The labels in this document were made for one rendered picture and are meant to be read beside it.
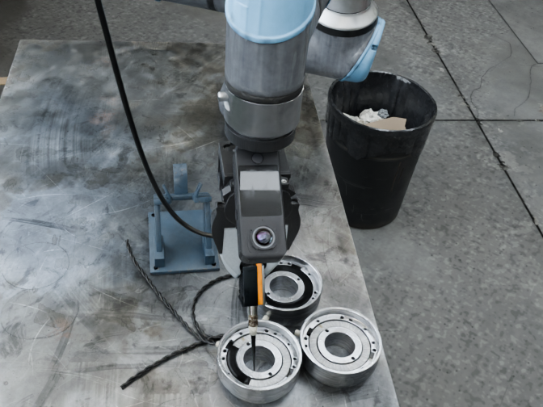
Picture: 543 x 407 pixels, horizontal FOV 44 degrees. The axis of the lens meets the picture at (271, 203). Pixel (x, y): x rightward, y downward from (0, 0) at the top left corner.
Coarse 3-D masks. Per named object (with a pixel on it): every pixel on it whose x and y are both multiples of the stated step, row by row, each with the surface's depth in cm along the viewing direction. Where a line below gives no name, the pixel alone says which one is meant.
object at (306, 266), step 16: (288, 256) 97; (288, 272) 96; (272, 288) 96; (288, 288) 97; (304, 288) 94; (320, 288) 92; (304, 304) 91; (272, 320) 91; (288, 320) 90; (304, 320) 93
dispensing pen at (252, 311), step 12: (240, 264) 79; (252, 264) 78; (240, 276) 79; (252, 276) 77; (240, 288) 80; (252, 288) 77; (240, 300) 79; (252, 300) 77; (252, 312) 79; (252, 324) 79; (252, 336) 80; (252, 348) 80
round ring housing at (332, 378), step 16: (320, 320) 90; (336, 320) 90; (352, 320) 90; (368, 320) 89; (304, 336) 87; (320, 336) 88; (336, 336) 89; (352, 336) 88; (368, 336) 88; (304, 352) 85; (320, 352) 86; (352, 352) 88; (320, 368) 83; (368, 368) 83; (336, 384) 84; (352, 384) 84
